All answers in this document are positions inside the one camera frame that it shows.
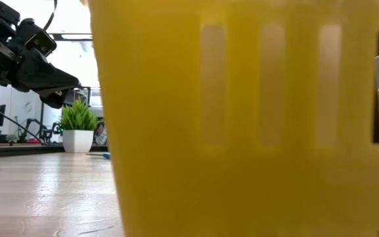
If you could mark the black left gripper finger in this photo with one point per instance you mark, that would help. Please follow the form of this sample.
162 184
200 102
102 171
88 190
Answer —
44 77
56 98

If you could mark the black background robot arm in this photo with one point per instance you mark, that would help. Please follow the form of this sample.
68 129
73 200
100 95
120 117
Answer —
48 135

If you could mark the green plant white pot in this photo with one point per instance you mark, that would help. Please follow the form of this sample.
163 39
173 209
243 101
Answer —
77 141

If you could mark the yellow plastic slotted basket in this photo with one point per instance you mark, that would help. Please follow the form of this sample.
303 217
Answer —
242 131

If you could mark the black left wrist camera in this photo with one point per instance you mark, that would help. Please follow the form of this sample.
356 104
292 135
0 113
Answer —
39 39

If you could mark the black aluminium rig frame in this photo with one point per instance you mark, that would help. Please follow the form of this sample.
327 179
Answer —
18 151

